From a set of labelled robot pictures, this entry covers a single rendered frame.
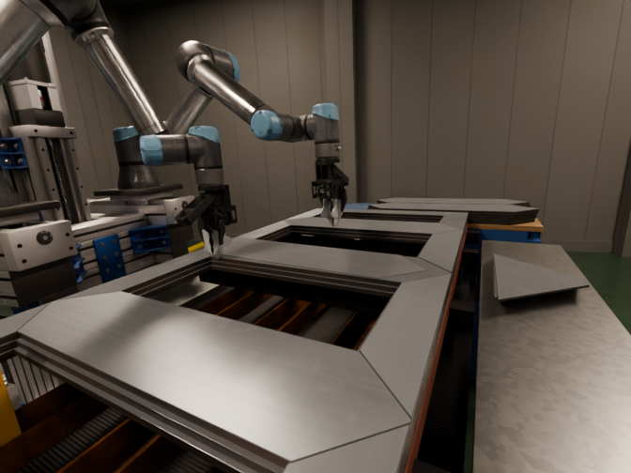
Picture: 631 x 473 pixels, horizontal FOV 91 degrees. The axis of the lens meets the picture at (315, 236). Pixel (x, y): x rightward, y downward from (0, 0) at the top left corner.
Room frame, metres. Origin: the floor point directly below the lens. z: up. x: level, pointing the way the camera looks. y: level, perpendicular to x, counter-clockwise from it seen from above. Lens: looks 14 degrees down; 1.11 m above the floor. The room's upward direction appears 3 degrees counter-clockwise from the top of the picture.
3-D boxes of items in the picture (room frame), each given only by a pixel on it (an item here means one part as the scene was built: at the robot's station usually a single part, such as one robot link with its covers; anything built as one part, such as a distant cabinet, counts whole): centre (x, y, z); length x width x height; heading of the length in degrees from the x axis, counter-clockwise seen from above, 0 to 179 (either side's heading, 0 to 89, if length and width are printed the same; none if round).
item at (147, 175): (1.25, 0.68, 1.09); 0.15 x 0.15 x 0.10
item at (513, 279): (0.78, -0.59, 0.77); 0.45 x 0.20 x 0.04; 151
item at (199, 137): (0.88, 0.29, 1.15); 0.09 x 0.08 x 0.11; 114
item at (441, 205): (1.61, -0.68, 0.82); 0.80 x 0.40 x 0.06; 61
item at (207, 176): (0.88, 0.28, 1.08); 0.08 x 0.08 x 0.05
